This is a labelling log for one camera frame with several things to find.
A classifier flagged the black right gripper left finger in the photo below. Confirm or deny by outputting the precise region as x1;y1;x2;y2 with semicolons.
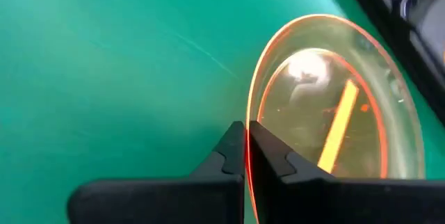
66;120;245;224

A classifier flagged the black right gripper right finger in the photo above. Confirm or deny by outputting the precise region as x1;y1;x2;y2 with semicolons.
248;120;445;224

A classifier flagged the clear orange plastic plate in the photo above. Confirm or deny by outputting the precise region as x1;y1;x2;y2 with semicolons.
245;14;426;224

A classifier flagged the black table edge frame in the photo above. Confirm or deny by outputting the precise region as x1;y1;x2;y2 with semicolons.
339;0;445;127

